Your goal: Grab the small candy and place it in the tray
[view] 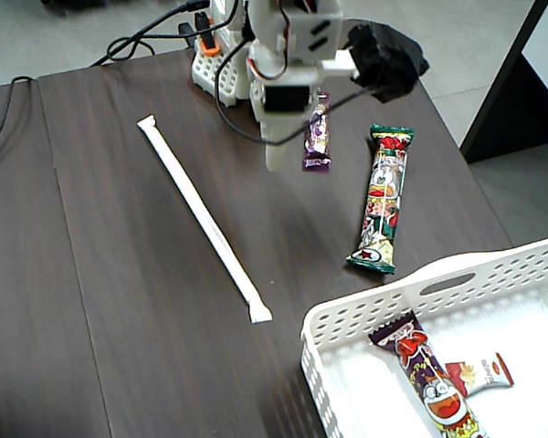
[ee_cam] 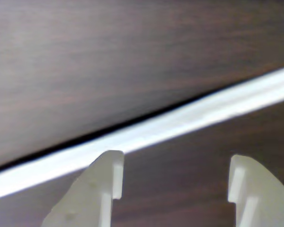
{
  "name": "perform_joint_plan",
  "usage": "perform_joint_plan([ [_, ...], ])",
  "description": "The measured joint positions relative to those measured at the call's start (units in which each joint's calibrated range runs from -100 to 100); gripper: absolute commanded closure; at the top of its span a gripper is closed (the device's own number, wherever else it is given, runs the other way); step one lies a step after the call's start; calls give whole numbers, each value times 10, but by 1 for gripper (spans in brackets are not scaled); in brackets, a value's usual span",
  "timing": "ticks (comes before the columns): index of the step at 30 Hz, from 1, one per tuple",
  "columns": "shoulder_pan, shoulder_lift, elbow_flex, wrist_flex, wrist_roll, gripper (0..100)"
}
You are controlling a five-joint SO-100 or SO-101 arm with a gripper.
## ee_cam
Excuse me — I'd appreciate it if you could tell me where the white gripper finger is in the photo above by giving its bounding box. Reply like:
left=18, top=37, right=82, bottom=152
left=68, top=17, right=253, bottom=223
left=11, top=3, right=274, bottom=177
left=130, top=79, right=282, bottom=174
left=228, top=154, right=284, bottom=227
left=41, top=150, right=125, bottom=227

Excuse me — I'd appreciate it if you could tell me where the white paper wrapped straw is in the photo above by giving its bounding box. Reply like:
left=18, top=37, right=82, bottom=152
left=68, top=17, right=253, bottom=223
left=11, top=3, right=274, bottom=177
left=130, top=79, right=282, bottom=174
left=0, top=63, right=284, bottom=202

